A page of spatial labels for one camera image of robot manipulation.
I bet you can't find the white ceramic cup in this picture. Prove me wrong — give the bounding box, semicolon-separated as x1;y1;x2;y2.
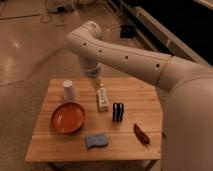
63;80;77;101

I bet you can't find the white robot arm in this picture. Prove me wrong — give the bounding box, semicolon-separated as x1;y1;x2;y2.
66;21;213;171

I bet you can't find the white glue tube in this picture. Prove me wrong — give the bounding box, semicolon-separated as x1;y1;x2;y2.
97;88;109;112

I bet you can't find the wooden folding table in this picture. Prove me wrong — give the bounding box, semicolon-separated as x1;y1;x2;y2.
25;77;162;163

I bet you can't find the orange bowl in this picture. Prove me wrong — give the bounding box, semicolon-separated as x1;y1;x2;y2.
51;103;86;134

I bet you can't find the black box on floor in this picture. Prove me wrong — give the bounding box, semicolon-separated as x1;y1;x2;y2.
120;25;135;38

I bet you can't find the blue sponge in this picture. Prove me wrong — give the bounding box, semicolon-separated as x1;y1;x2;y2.
85;133;108;149

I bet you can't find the grey equipment base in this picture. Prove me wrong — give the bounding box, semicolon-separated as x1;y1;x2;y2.
46;0;74;13

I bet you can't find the red chili pepper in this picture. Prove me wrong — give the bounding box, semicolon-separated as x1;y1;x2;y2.
133;124;150;146

